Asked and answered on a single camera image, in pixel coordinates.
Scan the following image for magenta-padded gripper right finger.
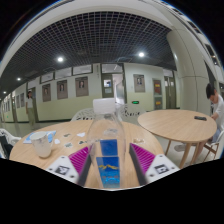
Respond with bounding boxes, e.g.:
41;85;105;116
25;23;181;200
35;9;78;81
128;142;181;187

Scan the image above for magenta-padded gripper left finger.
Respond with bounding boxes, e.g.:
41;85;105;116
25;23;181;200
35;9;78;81
45;145;93;187

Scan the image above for clear bottle with blue label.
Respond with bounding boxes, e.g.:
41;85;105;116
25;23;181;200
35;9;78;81
85;97;128;190

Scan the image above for white mug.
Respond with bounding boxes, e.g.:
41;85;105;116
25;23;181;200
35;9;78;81
29;131;54;159

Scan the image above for light blue booklet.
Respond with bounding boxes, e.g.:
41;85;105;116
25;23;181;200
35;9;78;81
22;130;57;145

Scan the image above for round wooden table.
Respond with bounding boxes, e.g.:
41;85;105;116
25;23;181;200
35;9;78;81
137;109;218;169

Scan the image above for white chair with wooden legs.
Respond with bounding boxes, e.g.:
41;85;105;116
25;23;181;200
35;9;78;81
203;131;224;163

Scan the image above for white perforated plastic chair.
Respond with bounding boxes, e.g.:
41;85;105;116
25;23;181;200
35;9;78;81
70;107;96;122
0;128;22;160
116;103;148;125

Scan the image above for black bag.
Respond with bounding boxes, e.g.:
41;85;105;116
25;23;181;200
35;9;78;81
0;134;10;159

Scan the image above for black phone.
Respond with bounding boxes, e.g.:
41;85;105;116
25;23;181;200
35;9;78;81
193;115;208;122

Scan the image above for person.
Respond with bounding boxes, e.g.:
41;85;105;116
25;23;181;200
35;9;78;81
25;90;37;129
173;82;224;153

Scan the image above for round ceiling lights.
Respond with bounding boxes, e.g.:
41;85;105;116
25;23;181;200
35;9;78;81
16;51;146;83

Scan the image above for white sticker with yellow ring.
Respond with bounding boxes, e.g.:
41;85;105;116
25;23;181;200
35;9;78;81
133;137;146;145

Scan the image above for red yellow wall notice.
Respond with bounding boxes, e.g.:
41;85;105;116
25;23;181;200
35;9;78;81
154;96;163;110

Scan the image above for red wall poster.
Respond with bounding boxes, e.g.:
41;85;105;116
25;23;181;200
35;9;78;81
153;79;163;96

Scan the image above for framed wall portraits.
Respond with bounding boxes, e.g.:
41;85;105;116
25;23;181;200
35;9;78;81
14;73;147;109

